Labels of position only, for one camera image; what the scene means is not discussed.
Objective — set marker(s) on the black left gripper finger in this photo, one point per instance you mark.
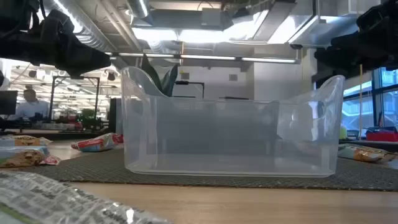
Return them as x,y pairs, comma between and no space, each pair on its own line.
90,60

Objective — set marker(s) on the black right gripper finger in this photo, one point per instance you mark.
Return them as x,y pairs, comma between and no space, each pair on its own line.
339,53

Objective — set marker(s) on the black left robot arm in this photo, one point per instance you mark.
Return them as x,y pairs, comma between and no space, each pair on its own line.
15,37

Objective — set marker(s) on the red white granola bar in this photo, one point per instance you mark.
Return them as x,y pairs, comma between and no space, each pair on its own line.
96,143

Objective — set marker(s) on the orange chewy granola bar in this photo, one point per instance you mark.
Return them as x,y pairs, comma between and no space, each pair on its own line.
26,141

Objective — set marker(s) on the tan granola bar wrapper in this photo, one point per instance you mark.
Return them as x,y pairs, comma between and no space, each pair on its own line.
363,154

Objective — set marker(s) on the red-edged granola bar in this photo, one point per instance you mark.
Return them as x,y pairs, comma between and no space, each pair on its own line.
52,160

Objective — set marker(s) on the blue green granola bar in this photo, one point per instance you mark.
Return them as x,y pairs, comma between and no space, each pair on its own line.
21,157

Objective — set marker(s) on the silver-backed granola bar wrapper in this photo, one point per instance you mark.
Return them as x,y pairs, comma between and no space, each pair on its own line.
56,202

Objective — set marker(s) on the small green bushy plant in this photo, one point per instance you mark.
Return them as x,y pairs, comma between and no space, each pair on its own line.
88,118

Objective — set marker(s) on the person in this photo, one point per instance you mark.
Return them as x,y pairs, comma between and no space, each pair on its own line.
31,105

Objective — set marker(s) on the black computer monitor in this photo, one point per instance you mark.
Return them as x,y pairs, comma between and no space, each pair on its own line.
7,102

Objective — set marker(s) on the dark green leafy plant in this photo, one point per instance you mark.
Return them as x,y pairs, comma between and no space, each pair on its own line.
168,81

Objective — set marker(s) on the red storage box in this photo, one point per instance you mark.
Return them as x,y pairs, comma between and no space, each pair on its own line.
382,136

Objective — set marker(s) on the dark woven table mat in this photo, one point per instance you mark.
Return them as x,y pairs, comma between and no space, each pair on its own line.
93,168

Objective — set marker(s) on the clear plastic bin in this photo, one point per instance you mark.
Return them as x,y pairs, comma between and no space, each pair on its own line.
230,137

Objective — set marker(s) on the black metal frame stand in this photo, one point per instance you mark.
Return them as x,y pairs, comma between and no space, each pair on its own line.
74,78

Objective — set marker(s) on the silver ceiling duct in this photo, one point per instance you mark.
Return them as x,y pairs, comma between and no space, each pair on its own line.
138,7

